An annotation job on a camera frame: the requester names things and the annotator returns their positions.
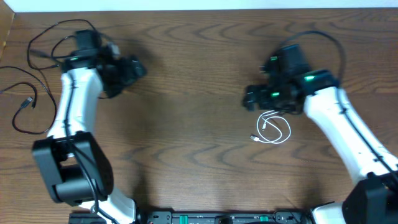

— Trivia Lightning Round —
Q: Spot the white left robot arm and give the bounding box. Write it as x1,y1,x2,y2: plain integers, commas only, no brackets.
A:
32,30,148,223

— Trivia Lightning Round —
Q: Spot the cardboard panel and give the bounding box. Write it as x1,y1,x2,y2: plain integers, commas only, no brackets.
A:
0,0,15,57

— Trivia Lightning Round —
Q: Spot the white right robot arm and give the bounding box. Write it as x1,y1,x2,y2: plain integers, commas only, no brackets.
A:
243,44,397,223

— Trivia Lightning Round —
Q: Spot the white cable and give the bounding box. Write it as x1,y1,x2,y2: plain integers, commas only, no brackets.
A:
249,110,292,144

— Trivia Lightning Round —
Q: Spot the thin black cable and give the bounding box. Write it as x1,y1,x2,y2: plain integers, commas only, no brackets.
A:
26,19,103,70

